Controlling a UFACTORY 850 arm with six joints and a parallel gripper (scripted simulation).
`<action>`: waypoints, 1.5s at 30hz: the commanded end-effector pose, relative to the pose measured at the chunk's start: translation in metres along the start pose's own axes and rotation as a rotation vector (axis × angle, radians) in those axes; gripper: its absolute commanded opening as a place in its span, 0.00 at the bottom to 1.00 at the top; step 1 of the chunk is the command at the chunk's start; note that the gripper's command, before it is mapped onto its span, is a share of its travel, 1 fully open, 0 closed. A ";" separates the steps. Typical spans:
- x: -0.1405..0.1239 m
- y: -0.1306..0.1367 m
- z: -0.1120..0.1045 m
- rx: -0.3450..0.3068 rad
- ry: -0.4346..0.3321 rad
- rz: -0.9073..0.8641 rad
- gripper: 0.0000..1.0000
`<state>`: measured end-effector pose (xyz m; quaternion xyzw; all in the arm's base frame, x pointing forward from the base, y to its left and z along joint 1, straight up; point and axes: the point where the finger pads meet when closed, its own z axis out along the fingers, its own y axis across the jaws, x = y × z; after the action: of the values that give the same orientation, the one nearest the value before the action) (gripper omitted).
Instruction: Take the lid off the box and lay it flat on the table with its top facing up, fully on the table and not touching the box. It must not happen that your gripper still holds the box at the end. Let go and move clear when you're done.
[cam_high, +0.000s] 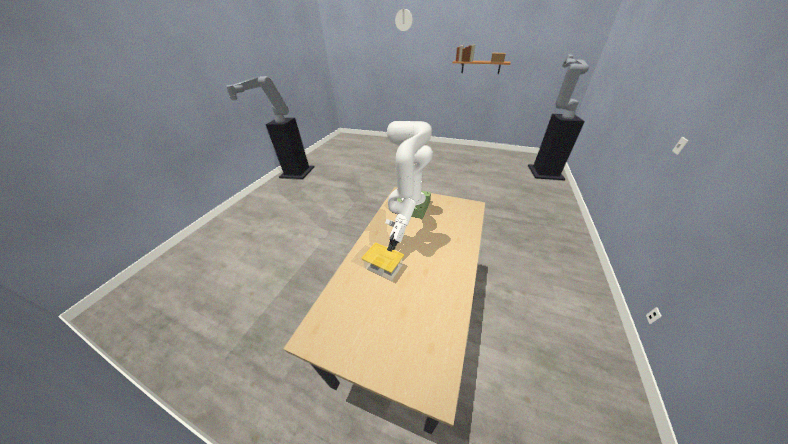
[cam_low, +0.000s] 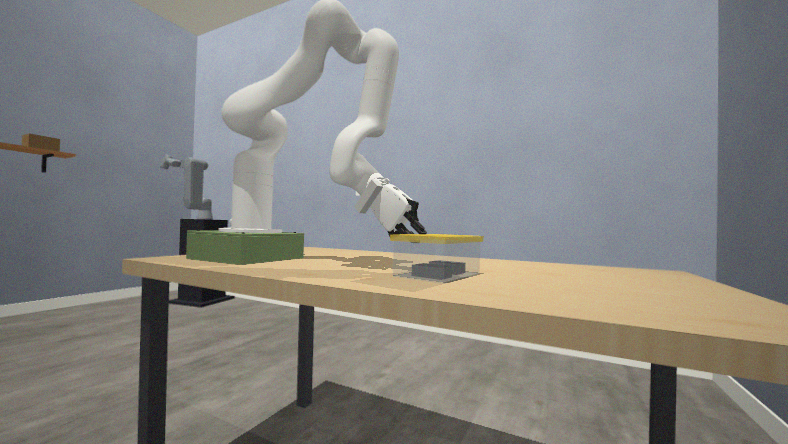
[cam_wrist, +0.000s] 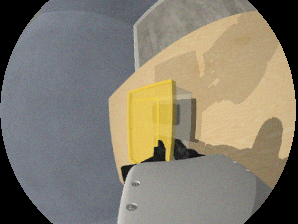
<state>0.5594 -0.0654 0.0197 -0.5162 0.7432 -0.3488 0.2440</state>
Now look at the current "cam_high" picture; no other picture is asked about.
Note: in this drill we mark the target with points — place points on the yellow rectangular lid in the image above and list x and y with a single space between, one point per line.
379 256

